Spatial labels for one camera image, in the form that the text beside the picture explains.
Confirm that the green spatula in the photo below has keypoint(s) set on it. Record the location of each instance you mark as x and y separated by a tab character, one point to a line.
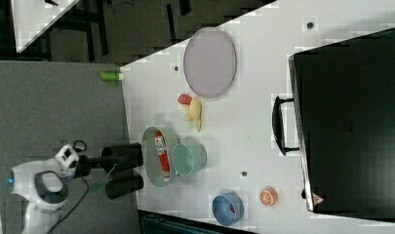
100	184

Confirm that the black cylindrical holder lower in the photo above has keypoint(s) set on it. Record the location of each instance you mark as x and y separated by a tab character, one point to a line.
121	187

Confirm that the black cylindrical utensil holder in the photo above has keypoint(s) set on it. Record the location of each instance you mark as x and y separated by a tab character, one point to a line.
132	153

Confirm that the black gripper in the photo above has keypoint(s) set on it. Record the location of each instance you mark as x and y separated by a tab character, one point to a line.
86	164

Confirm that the yellow toy banana bunch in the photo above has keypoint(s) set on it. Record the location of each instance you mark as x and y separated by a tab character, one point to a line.
193	113

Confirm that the blue bowl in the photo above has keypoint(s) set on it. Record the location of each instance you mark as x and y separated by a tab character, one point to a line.
227	208

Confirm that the black toaster oven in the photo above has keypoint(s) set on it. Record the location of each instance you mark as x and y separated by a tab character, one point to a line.
344	101

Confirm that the grey oval plate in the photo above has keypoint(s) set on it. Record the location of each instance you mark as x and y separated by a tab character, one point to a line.
209	62

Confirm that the green cup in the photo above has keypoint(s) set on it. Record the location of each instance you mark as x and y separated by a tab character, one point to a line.
189	158

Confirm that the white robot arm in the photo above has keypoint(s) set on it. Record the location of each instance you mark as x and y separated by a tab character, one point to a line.
43	185

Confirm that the red ketchup bottle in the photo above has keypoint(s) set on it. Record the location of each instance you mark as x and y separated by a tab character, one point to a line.
162	153

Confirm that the red toy strawberry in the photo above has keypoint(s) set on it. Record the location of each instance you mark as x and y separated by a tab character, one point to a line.
184	99

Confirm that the green marker cylinder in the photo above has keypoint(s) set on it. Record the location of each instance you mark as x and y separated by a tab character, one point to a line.
111	76

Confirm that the orange slice toy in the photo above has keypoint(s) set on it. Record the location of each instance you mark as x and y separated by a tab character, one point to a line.
268	196

